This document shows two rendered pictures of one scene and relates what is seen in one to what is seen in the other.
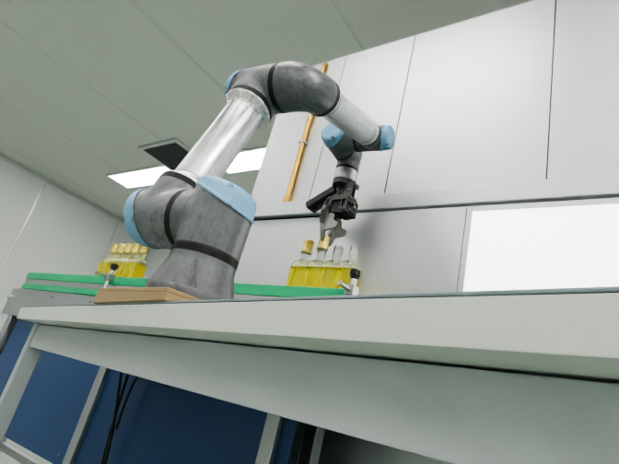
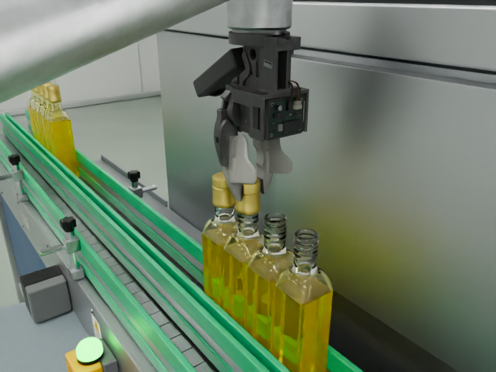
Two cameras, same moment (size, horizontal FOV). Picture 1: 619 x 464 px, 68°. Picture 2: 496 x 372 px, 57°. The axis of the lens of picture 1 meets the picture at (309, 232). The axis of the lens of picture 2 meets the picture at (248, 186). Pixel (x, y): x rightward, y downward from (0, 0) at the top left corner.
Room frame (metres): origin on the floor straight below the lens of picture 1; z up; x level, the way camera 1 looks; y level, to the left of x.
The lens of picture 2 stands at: (0.78, -0.19, 1.41)
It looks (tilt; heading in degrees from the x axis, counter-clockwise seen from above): 23 degrees down; 14
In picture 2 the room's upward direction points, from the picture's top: straight up
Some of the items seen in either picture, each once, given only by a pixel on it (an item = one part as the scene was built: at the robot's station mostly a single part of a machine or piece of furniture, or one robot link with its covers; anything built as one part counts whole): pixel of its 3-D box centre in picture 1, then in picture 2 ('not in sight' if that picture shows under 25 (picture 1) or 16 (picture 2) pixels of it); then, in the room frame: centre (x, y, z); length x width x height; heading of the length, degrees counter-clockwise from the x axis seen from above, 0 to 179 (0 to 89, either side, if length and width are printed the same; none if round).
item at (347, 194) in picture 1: (342, 200); (263, 85); (1.32, -0.07, 1.31); 0.09 x 0.08 x 0.12; 52
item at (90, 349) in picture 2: not in sight; (89, 349); (1.32, 0.22, 0.84); 0.04 x 0.04 x 0.03
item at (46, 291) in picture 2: not in sight; (46, 294); (1.49, 0.45, 0.79); 0.08 x 0.08 x 0.08; 51
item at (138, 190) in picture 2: not in sight; (144, 194); (1.73, 0.31, 0.94); 0.07 x 0.04 x 0.13; 141
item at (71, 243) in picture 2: not in sight; (60, 253); (1.44, 0.35, 0.94); 0.07 x 0.04 x 0.13; 141
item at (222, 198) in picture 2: (308, 247); (224, 189); (1.38, -0.01, 1.14); 0.04 x 0.04 x 0.04
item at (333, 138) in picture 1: (342, 140); not in sight; (1.23, -0.03, 1.46); 0.11 x 0.11 x 0.08; 57
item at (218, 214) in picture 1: (216, 219); not in sight; (0.77, 0.17, 0.94); 0.13 x 0.12 x 0.14; 57
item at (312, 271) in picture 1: (311, 294); (247, 294); (1.34, -0.05, 0.99); 0.06 x 0.06 x 0.21; 51
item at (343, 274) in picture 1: (344, 296); (300, 336); (1.27, -0.14, 0.99); 0.06 x 0.06 x 0.21; 51
